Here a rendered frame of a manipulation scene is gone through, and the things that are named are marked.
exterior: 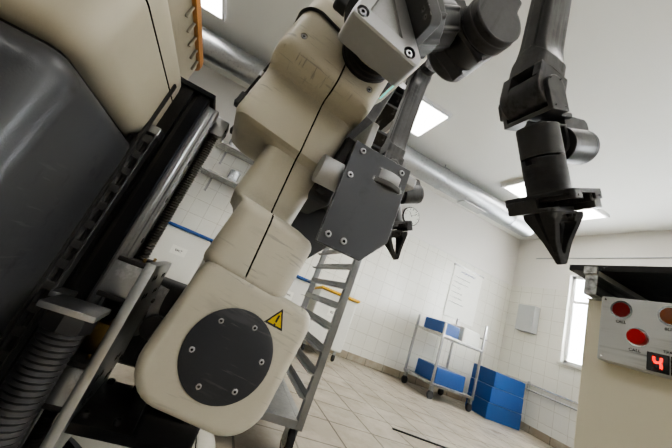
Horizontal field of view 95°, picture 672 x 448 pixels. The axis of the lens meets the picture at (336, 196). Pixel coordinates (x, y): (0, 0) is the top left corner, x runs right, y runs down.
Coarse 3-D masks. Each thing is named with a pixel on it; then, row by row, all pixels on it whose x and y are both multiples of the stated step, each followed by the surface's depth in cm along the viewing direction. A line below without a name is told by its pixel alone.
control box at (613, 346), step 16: (608, 304) 70; (640, 304) 65; (656, 304) 63; (608, 320) 69; (624, 320) 66; (640, 320) 64; (656, 320) 62; (608, 336) 67; (624, 336) 65; (656, 336) 61; (608, 352) 66; (624, 352) 64; (640, 352) 62; (656, 352) 60; (640, 368) 61
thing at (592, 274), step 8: (584, 272) 77; (592, 272) 75; (600, 272) 75; (592, 280) 75; (600, 280) 75; (608, 280) 76; (584, 288) 76; (592, 288) 74; (600, 288) 74; (608, 288) 75; (616, 288) 76; (624, 288) 77; (592, 296) 75; (600, 296) 73; (608, 296) 75; (616, 296) 76; (624, 296) 77; (632, 296) 78; (640, 296) 79
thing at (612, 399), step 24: (600, 312) 73; (600, 360) 69; (600, 384) 67; (624, 384) 64; (648, 384) 61; (600, 408) 65; (624, 408) 62; (648, 408) 59; (576, 432) 67; (600, 432) 64; (624, 432) 61; (648, 432) 58
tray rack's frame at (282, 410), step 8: (400, 88) 171; (328, 248) 201; (312, 288) 193; (304, 304) 189; (280, 384) 156; (280, 392) 144; (288, 392) 149; (272, 400) 131; (280, 400) 135; (288, 400) 138; (272, 408) 123; (280, 408) 126; (288, 408) 129; (296, 408) 133; (264, 416) 117; (272, 416) 118; (280, 416) 119; (288, 416) 121; (296, 416) 124; (280, 424) 118; (288, 424) 119; (296, 424) 120; (296, 432) 125
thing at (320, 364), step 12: (348, 276) 140; (348, 288) 137; (336, 312) 134; (336, 324) 133; (324, 348) 129; (324, 360) 128; (312, 384) 125; (312, 396) 124; (300, 408) 123; (300, 420) 120
